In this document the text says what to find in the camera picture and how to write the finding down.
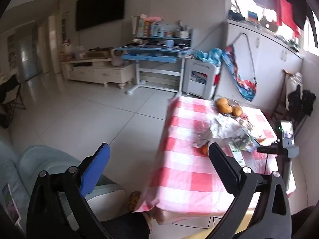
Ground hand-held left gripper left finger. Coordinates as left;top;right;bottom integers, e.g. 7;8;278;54
26;143;112;239

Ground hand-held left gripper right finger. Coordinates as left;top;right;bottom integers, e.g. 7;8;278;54
208;142;292;239

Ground grey plastic bag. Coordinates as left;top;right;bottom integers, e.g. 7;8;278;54
194;115;257;148

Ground white green strip wrapper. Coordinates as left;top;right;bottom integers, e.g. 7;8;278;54
229;146;246;166

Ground green printed wrapper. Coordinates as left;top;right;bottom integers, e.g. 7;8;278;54
228;133;260;152

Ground pink checked tablecloth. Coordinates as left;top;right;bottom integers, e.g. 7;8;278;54
136;96;297;226

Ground yellow patterned slipper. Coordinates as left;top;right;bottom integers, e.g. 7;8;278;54
127;191;142;212

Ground wooden chair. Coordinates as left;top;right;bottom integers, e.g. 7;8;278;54
270;70;299;122

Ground black garment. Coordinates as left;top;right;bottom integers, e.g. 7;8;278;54
287;85;317;116

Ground pale blue sofa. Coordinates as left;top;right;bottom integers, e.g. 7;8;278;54
0;139;126;239

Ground person's leg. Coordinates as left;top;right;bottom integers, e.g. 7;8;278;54
100;212;152;239

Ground fruit plate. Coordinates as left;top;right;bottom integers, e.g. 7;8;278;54
214;99;243;117

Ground white bag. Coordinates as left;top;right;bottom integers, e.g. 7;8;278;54
285;72;303;95

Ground colourful printed cloth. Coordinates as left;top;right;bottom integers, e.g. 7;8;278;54
222;44;258;102

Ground smartphone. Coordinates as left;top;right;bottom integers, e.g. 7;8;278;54
2;183;22;224

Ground cream television cabinet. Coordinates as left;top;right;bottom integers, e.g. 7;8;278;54
61;55;135;89

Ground grey plastic stool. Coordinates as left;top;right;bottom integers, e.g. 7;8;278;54
182;57;222;99

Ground pink kettlebell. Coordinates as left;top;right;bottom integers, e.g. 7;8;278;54
111;49;124;67

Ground dark folding chair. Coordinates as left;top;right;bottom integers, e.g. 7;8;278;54
0;76;27;127

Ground light blue cloth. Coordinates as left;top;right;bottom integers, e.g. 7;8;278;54
192;48;225;68

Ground blue study desk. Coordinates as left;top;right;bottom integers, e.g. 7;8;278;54
114;36;193;95

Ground metal door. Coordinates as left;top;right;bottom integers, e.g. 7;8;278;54
16;36;41;80

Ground red hanging garment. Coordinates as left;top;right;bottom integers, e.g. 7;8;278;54
273;0;302;38

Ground pen holder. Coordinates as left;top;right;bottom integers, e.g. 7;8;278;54
176;21;191;38

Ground row of books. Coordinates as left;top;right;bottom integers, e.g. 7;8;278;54
132;15;152;38

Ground black cord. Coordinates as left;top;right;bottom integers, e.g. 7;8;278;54
232;32;258;84

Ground black wall television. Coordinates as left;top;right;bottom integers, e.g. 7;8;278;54
75;0;126;31

